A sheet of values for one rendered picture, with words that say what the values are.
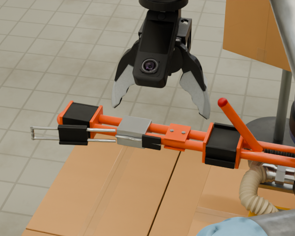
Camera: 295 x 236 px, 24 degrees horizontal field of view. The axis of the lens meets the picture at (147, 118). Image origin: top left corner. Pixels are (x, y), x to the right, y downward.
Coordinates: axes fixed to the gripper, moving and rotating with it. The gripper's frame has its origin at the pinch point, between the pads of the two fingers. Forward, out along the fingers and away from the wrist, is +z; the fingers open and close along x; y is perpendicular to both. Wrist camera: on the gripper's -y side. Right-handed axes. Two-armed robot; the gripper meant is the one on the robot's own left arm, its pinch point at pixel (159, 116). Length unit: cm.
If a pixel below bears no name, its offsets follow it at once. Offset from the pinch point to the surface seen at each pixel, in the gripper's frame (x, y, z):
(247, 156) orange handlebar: -13, 36, 33
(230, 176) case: -9, 58, 58
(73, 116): 28, 40, 31
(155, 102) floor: 46, 227, 152
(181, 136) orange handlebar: 2, 39, 32
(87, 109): 26, 44, 31
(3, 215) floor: 95, 123, 152
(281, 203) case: -23, 50, 58
